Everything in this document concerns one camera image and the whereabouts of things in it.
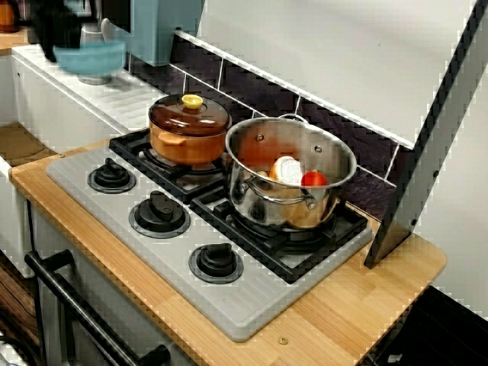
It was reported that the orange cooking pot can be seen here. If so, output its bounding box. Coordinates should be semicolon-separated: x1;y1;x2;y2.
148;124;232;166

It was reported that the white round bread toy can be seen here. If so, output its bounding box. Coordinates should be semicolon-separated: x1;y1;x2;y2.
268;155;303;185

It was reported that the red toy tomato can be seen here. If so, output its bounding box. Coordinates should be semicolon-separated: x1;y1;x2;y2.
300;170;329;188

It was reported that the dark tile backsplash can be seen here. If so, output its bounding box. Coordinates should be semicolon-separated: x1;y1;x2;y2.
125;30;416;222

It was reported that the black oven door handle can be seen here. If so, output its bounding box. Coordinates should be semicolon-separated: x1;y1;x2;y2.
24;249;172;366

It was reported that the white oven cabinet front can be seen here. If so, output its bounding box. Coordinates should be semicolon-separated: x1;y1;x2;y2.
30;209;172;366

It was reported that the white sink unit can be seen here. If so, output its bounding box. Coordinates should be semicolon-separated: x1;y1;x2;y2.
0;43;169;279

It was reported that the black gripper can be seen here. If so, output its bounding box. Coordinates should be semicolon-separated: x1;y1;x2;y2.
32;0;95;62

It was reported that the brown container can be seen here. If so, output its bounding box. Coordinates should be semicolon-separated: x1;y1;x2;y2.
0;0;21;34

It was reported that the wooden kitchen countertop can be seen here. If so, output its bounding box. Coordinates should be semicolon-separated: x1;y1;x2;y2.
8;140;448;366

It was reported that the grey stove top plate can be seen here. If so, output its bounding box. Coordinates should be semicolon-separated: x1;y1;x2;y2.
46;127;374;343

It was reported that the stainless steel pot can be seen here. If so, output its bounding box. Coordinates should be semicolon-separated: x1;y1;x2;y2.
224;113;358;230

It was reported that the black upright post panel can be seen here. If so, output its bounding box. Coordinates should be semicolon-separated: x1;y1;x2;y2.
364;0;488;270

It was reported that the brown lid with yellow knob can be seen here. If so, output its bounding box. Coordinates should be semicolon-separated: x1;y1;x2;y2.
147;93;233;135

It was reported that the wooden side table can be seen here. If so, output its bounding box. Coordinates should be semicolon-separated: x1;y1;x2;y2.
0;26;43;58

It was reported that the light blue bowl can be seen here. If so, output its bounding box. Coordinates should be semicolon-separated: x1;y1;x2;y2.
52;39;127;76

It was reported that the grey toy faucet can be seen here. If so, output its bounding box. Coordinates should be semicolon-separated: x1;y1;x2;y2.
78;17;115;85

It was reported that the teal blue cabinet box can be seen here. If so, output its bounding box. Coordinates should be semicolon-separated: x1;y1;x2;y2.
129;0;207;68

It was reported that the black burner grate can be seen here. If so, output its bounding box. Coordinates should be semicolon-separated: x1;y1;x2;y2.
189;186;369;285
109;127;234;205

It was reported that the black stove knob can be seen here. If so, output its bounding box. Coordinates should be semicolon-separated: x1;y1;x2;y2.
188;242;246;285
127;189;191;239
86;157;137;194

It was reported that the black box device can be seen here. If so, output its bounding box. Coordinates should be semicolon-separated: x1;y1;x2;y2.
358;285;488;366

